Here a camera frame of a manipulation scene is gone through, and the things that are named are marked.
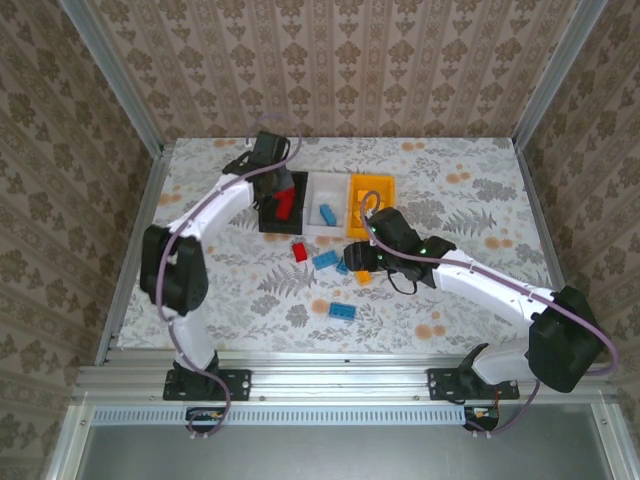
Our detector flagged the white plastic container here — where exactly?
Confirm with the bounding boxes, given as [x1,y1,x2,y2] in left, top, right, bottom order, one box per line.
[304,172,351,239]

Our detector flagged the yellow lego brick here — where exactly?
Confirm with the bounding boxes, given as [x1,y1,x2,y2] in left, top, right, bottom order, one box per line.
[351,188,374,227]

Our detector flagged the black plastic container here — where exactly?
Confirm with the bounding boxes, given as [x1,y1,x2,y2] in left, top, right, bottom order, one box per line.
[257,171,309,236]

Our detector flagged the yellow plastic container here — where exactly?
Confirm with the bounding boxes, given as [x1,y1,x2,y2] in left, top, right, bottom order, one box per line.
[345,172,396,239]

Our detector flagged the floral patterned tablecloth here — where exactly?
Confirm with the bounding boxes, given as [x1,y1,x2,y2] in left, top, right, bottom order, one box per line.
[117,137,561,352]

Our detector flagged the grey metal panel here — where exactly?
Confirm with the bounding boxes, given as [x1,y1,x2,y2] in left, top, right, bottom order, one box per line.
[47,403,640,480]

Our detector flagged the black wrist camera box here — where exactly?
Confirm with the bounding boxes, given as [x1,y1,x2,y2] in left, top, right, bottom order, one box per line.
[388,259,434,292]

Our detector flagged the thin black camera cable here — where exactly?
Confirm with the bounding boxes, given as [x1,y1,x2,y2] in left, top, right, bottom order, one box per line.
[387,269,420,297]

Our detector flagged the aluminium side rail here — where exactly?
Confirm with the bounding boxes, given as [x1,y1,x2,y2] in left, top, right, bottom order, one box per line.
[96,143,175,366]
[514,143,569,294]

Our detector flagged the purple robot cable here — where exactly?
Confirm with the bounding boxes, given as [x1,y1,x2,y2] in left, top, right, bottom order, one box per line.
[360,190,621,440]
[157,113,304,441]

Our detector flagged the aluminium mounting rail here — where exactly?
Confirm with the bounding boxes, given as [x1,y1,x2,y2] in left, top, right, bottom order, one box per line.
[74,349,621,407]

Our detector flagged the aluminium frame post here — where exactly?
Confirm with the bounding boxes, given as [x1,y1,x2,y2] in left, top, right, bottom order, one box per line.
[58,0,167,151]
[514,0,596,147]

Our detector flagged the slotted grey cable duct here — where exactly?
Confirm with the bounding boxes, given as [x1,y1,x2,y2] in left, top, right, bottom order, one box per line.
[92,405,467,426]

